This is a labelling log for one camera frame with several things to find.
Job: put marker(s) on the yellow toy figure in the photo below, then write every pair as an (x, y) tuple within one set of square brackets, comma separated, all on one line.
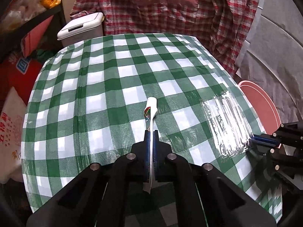
[(48, 4)]

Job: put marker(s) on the grey covered appliance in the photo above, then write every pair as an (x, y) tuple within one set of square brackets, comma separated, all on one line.
[(271, 55)]

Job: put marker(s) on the white lidded trash can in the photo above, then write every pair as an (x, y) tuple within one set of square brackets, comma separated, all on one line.
[(82, 28)]

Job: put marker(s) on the white food bags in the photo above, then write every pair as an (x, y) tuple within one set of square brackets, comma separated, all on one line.
[(20, 12)]

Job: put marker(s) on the red plaid shirt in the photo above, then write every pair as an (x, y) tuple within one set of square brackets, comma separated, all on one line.
[(220, 25)]

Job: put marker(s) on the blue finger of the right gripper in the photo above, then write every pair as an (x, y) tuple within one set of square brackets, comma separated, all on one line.
[(265, 140)]

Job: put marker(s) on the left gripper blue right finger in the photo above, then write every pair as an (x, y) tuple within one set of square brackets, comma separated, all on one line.
[(155, 156)]

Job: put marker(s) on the green white checkered tablecloth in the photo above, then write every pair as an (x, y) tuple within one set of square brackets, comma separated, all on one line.
[(88, 101)]

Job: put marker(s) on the clear plastic wrapper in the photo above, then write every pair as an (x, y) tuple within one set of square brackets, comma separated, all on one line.
[(230, 130)]

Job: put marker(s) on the white rice bag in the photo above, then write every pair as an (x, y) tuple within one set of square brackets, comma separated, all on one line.
[(12, 118)]

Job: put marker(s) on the pink plastic trash bin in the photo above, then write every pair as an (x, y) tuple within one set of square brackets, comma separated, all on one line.
[(263, 105)]

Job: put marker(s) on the red sack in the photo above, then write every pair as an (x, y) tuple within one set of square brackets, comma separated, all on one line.
[(20, 73)]

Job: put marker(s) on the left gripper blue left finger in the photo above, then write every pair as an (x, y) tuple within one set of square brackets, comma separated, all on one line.
[(146, 153)]

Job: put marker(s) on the black metal shelf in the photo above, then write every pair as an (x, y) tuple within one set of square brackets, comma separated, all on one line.
[(12, 41)]

